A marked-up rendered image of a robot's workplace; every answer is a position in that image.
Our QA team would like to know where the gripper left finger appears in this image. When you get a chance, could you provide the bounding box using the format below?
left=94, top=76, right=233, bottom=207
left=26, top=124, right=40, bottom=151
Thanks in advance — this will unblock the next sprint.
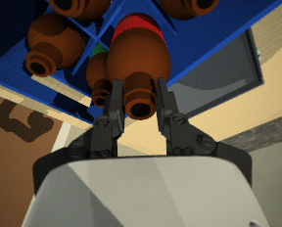
left=32, top=79, right=125, bottom=196

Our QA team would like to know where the brown bottle with red base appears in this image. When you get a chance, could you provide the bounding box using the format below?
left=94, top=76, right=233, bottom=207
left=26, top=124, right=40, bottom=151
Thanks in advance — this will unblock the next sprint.
left=107, top=13, right=171, bottom=120

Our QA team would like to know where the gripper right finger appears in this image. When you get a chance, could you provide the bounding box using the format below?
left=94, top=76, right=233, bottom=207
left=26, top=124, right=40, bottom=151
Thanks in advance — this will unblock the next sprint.
left=156, top=77, right=253, bottom=189

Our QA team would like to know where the grey shallow tray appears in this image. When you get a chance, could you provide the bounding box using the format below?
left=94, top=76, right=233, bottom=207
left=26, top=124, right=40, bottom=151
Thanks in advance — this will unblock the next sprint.
left=167, top=27, right=264, bottom=119

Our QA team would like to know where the dark blue crate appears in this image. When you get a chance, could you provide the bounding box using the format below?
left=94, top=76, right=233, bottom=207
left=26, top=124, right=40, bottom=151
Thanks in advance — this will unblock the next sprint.
left=0, top=0, right=246, bottom=125

